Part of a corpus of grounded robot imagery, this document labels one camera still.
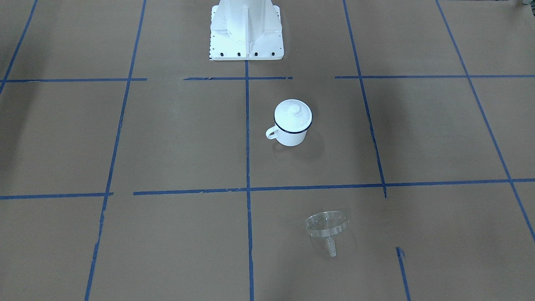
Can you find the white enamel mug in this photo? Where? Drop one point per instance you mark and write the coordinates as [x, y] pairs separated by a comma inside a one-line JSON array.
[[285, 138]]

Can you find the white ceramic lid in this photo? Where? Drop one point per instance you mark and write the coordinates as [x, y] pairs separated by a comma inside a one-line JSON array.
[[293, 116]]

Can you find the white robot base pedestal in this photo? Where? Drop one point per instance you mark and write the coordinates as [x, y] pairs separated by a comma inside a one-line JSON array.
[[246, 30]]

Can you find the clear plastic funnel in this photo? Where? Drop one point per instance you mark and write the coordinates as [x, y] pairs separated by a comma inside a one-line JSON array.
[[323, 230]]

